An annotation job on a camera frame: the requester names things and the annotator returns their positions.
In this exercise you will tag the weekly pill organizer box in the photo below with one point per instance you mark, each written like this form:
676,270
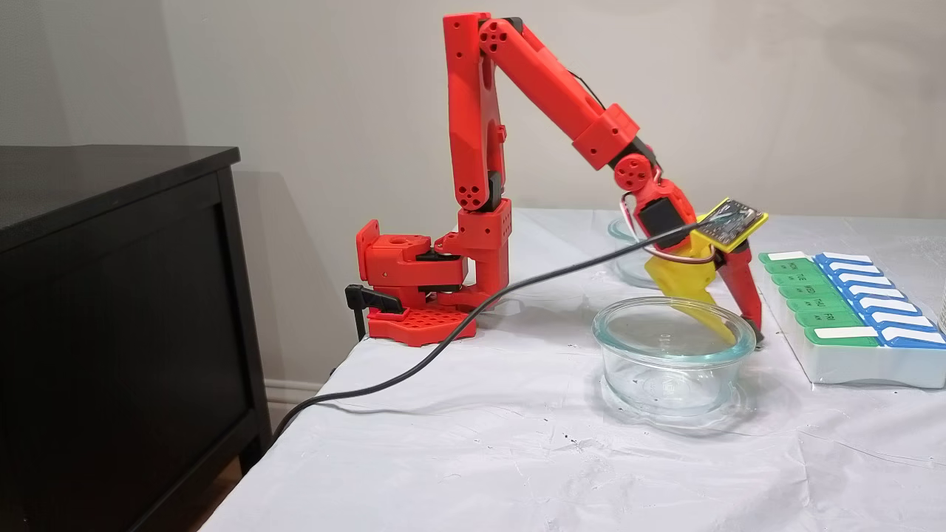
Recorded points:
850,366

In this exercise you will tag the glass bowl for red balls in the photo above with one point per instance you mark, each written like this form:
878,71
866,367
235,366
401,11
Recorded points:
628,266

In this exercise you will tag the glass bowl for green balls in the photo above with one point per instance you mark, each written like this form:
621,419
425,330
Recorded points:
621,355

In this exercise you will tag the white tablecloth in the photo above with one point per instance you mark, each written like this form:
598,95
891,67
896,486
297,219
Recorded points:
480,458

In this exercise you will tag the black table clamp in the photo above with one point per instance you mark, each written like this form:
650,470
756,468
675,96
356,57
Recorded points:
369,298

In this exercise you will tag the black wooden cabinet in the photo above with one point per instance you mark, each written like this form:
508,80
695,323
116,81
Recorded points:
111,332

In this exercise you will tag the white wall baseboard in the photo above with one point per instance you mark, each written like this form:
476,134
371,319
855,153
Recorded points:
284,395

